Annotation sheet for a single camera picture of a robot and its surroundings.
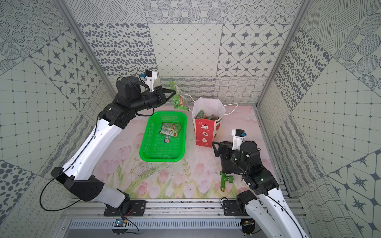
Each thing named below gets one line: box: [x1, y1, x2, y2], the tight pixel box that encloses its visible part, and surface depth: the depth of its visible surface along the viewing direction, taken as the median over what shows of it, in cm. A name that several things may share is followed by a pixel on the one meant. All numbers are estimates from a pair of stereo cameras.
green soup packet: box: [169, 80, 190, 112], surface depth 66 cm
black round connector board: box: [240, 218, 256, 235], surface depth 73 cm
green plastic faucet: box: [219, 171, 234, 192], surface depth 83 cm
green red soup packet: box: [195, 109, 220, 121], surface depth 100 cm
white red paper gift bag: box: [192, 97, 227, 148], surface depth 91 cm
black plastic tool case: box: [211, 141, 245, 175], surface depth 62 cm
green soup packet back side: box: [159, 122, 182, 138], surface depth 106 cm
